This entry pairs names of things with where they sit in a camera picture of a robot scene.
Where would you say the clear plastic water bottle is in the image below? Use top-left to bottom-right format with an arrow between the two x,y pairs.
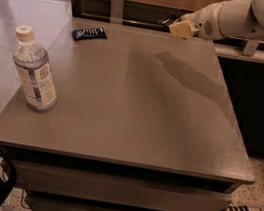
13,25 -> 57,112

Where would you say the left metal bracket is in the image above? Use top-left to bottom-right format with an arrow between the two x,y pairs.
109,0 -> 125,24

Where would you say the right metal bracket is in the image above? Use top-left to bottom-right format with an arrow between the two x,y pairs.
240,39 -> 260,57

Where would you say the metal bracket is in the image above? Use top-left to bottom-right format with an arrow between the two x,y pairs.
240,39 -> 260,57
109,0 -> 125,24

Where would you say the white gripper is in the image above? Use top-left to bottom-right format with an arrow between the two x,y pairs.
168,2 -> 223,41

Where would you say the grey drawer cabinet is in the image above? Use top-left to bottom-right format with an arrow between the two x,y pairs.
0,20 -> 254,211

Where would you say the blue snack bar wrapper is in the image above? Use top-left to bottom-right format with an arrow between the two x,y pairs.
71,27 -> 107,41

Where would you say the black rxbar chocolate wrapper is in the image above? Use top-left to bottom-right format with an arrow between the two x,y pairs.
161,16 -> 177,27

